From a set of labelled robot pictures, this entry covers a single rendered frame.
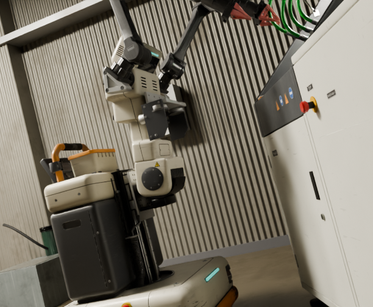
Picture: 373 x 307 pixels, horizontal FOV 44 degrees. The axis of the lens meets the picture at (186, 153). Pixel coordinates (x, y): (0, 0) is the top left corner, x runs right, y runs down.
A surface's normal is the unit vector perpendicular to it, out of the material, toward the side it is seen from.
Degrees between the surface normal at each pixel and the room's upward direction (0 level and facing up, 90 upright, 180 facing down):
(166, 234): 90
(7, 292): 90
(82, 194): 90
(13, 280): 90
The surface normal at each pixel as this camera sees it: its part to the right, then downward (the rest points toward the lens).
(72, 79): -0.33, 0.02
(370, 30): -0.97, 0.25
